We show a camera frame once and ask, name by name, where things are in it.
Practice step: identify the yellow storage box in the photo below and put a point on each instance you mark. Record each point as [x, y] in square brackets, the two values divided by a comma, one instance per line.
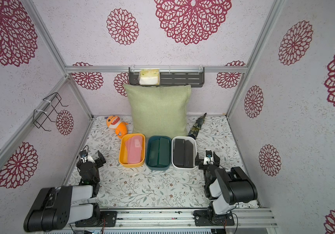
[123, 152]

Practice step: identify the black pencil case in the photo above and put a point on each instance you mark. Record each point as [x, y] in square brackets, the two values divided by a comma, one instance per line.
[179, 152]
[188, 155]

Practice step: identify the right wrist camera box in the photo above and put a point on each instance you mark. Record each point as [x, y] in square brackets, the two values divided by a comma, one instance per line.
[208, 159]

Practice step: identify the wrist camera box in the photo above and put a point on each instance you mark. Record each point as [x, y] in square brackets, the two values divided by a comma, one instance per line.
[208, 159]
[84, 157]

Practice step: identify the tissue pack on shelf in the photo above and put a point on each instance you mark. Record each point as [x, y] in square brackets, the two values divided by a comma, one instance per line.
[149, 77]

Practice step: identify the pink pencil case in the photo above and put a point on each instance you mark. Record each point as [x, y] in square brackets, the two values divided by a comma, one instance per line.
[134, 149]

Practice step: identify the black wire wall rack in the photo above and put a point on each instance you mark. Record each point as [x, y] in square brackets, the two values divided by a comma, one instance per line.
[50, 103]

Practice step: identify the dark wall shelf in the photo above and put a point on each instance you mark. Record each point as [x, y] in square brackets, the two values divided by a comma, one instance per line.
[194, 79]

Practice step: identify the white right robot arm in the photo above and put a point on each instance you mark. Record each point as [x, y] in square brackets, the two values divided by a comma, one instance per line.
[224, 188]

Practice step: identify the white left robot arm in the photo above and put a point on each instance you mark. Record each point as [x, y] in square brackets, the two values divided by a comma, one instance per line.
[54, 207]

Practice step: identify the dark green pencil case front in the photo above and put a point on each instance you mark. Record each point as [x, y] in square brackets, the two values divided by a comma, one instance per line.
[154, 153]

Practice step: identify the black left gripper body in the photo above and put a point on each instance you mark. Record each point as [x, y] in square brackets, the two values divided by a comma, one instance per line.
[97, 164]

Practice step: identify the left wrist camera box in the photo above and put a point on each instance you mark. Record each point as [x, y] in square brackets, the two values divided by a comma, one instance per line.
[84, 157]

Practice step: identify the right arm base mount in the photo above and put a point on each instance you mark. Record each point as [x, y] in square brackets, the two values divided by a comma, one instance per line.
[209, 218]

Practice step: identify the teal storage box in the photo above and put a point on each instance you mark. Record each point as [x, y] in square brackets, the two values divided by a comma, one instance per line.
[158, 168]

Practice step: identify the white storage box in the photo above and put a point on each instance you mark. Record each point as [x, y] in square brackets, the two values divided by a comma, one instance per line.
[195, 153]

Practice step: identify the black pencil case front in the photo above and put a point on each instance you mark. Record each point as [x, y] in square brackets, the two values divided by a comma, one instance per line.
[188, 155]

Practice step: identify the green pillow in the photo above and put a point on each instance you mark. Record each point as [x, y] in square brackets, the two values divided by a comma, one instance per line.
[159, 111]

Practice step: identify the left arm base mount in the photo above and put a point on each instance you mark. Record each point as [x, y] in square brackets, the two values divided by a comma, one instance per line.
[103, 218]

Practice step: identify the dark green pencil case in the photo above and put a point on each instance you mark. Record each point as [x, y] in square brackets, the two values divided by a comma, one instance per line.
[154, 153]
[164, 152]

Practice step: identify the orange shark plush toy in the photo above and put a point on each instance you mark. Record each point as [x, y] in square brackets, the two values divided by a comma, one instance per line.
[115, 123]

